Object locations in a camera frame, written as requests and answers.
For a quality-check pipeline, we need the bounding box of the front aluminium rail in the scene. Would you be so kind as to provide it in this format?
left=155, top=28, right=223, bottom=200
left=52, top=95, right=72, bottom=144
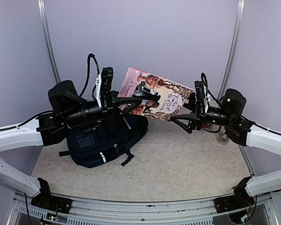
left=4, top=191, right=281, bottom=225

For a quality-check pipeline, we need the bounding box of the aluminium frame post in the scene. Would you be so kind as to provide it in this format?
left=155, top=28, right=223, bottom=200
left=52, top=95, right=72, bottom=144
left=37, top=0, right=61, bottom=84
left=217, top=0, right=245, bottom=100

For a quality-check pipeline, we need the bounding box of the navy blue backpack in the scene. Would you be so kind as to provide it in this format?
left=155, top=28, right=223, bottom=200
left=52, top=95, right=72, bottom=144
left=59, top=104, right=148, bottom=168

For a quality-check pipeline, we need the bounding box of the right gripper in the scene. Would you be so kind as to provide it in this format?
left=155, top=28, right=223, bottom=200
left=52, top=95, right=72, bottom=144
left=171, top=92, right=234, bottom=135

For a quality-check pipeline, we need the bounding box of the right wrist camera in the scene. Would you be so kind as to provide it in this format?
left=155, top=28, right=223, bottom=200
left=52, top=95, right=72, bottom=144
left=194, top=81, right=211, bottom=114

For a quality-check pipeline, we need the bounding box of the left aluminium frame post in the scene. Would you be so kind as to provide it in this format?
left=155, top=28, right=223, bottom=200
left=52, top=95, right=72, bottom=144
left=37, top=0, right=61, bottom=84

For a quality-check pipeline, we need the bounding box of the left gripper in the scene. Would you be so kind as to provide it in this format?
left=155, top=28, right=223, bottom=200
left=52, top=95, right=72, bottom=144
left=64, top=90, right=141, bottom=129

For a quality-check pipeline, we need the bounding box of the red patterned plate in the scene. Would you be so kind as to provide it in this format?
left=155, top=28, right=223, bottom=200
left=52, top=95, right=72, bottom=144
left=202, top=123, right=213, bottom=128

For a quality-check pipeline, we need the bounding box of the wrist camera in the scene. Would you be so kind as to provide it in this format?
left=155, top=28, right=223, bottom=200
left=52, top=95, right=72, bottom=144
left=95, top=67, right=113, bottom=110
left=194, top=81, right=211, bottom=114

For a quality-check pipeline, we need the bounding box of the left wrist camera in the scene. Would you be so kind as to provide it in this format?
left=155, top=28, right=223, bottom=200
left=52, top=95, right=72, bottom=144
left=95, top=67, right=113, bottom=110

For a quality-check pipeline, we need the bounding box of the illustrated floral cover book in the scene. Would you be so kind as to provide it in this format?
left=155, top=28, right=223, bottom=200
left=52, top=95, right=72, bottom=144
left=118, top=67, right=193, bottom=121

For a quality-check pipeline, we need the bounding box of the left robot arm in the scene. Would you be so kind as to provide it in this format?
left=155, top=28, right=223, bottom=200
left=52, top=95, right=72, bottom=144
left=0, top=80, right=158, bottom=213

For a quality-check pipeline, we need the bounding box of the right aluminium frame post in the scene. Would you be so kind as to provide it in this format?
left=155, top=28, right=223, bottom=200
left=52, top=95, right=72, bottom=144
left=217, top=0, right=245, bottom=100

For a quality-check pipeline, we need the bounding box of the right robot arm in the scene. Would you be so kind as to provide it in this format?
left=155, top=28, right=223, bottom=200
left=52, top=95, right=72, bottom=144
left=170, top=89, right=281, bottom=213

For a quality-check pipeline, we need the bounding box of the white patterned mug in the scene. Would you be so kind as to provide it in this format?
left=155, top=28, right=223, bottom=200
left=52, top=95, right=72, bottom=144
left=216, top=131, right=229, bottom=145

